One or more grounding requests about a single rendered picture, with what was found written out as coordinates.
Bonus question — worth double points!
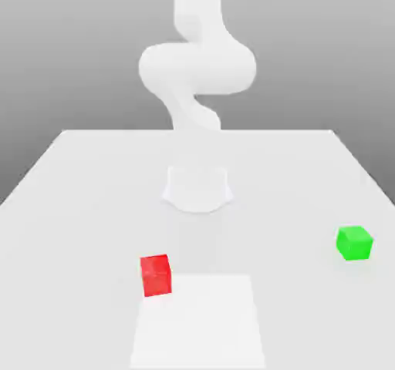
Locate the small red cube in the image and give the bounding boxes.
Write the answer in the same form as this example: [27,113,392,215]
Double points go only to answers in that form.
[139,254,173,298]

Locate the small green cube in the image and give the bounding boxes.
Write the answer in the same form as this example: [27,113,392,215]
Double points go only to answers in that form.
[335,225,375,262]

